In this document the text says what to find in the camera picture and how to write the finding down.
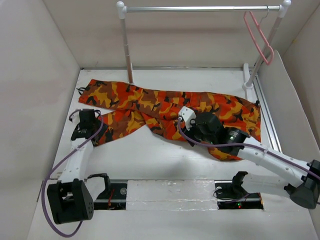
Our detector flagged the orange camouflage trousers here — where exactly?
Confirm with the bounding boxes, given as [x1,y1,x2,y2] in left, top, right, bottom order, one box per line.
[78,79,261,146]

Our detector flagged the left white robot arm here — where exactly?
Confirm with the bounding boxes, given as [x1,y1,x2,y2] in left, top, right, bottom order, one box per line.
[46,109,112,225]

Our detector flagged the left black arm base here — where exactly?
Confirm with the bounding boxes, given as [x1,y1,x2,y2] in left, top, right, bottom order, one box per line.
[85,180,128,211]

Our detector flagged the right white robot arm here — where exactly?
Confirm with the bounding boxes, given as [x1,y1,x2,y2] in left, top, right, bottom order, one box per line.
[180,110,320,210]

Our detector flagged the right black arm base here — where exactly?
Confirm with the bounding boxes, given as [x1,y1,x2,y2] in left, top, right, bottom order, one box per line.
[212,180,264,210]

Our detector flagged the pink clothes hanger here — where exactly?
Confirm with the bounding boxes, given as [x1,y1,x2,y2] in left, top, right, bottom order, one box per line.
[243,10,275,66]

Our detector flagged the white clothes rack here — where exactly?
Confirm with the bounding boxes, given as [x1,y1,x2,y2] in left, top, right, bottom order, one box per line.
[116,0,292,102]

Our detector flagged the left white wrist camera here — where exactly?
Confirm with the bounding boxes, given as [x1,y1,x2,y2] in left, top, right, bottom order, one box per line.
[68,109,82,124]

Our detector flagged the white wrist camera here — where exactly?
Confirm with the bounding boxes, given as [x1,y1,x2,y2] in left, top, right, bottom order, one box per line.
[178,106,196,131]
[68,109,82,124]

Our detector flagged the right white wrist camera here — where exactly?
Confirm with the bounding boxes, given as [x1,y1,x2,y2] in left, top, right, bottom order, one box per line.
[178,106,196,131]

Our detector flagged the aluminium side rail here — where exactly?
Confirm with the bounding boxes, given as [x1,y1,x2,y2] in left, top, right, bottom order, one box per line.
[253,75,282,152]

